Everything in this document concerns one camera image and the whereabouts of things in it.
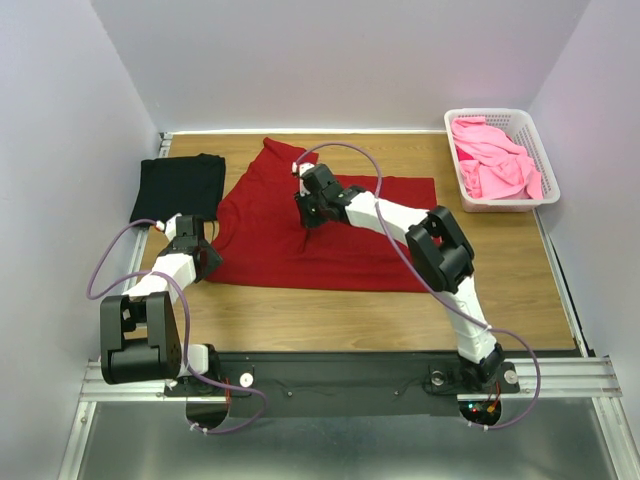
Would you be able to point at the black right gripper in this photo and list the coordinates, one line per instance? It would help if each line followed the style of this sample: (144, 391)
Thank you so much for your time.
(309, 219)

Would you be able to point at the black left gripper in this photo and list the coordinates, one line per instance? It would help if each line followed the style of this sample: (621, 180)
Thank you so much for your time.
(213, 260)

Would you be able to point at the red t-shirt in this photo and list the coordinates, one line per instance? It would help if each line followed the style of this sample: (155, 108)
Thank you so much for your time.
(262, 242)

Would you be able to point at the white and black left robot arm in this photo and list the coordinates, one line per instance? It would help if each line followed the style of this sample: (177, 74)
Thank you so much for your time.
(139, 337)

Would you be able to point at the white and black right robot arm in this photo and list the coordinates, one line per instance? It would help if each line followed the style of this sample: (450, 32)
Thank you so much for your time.
(432, 245)

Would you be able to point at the folded black t-shirt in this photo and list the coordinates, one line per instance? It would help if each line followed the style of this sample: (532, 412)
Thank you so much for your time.
(191, 185)

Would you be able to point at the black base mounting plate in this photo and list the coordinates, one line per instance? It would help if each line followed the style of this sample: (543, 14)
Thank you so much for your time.
(340, 384)

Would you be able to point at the pink t-shirt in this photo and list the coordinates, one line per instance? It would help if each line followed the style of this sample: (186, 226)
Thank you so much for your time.
(492, 166)

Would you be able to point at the white plastic laundry basket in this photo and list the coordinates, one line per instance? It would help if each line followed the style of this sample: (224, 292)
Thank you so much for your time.
(520, 128)

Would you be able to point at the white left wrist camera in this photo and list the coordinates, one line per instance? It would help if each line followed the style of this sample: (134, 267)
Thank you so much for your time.
(168, 228)

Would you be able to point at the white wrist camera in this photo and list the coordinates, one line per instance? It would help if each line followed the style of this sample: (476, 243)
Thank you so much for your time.
(298, 171)
(168, 228)

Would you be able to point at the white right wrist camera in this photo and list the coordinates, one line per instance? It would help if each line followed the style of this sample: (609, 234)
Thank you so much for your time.
(298, 171)

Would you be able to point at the aluminium table frame rail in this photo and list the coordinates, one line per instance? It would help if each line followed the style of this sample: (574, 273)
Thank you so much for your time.
(208, 408)

